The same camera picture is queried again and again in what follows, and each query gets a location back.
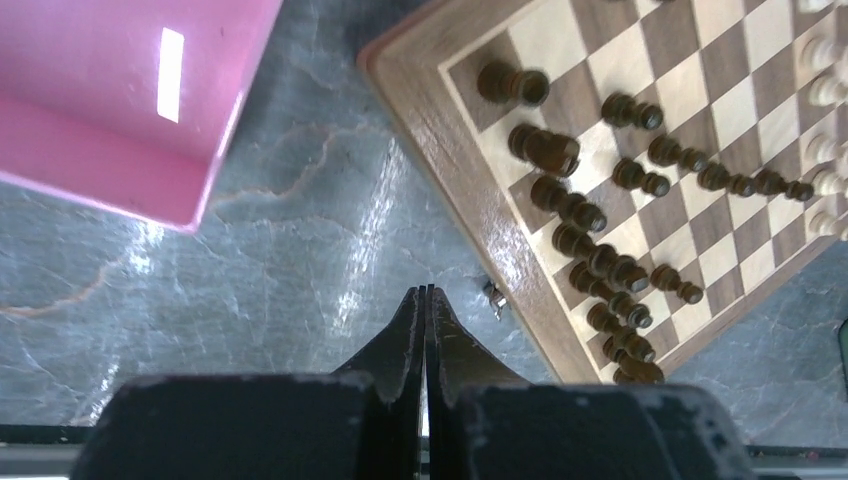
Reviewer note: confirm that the pink plastic bin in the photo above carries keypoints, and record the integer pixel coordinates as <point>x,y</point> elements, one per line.
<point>127,106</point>

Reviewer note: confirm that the wooden chess board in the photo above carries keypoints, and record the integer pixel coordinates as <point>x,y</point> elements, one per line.
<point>713,160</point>

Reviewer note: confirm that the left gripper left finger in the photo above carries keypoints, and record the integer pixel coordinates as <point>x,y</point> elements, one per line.
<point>377,399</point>

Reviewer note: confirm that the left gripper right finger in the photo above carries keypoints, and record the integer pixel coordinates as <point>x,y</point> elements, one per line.
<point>455,361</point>

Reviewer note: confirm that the dark chess rook corner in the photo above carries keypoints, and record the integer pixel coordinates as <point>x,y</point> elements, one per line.
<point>501,83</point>

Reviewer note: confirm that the dark chess knight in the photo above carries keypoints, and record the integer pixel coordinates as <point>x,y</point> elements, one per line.
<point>554,153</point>

